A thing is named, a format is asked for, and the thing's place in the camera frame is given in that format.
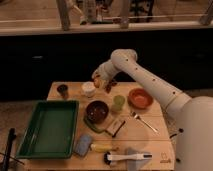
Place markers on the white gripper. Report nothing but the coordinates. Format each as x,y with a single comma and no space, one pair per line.
106,71

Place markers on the yellow red apple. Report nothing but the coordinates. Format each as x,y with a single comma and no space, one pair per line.
97,83

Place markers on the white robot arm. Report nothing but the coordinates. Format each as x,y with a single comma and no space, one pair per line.
194,116

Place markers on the white paper cup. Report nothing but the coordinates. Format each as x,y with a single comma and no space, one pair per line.
88,89

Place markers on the green plastic cup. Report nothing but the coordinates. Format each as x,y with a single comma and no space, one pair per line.
118,102

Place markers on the dark red bowl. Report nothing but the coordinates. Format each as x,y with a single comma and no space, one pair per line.
97,111

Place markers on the green chili pepper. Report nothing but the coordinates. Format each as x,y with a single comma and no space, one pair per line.
92,126

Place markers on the orange bowl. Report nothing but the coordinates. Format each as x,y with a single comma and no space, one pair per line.
139,98

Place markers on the silver fork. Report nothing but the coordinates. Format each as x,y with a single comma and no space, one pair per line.
137,117

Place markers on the black tan box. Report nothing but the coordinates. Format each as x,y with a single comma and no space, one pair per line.
115,126

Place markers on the blue sponge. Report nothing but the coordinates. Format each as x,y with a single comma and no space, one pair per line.
83,144

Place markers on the green plastic tray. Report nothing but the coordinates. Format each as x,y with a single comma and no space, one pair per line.
51,131

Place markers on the grey cloth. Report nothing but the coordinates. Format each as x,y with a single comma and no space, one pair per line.
134,165

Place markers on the black stand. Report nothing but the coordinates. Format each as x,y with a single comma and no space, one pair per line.
8,160

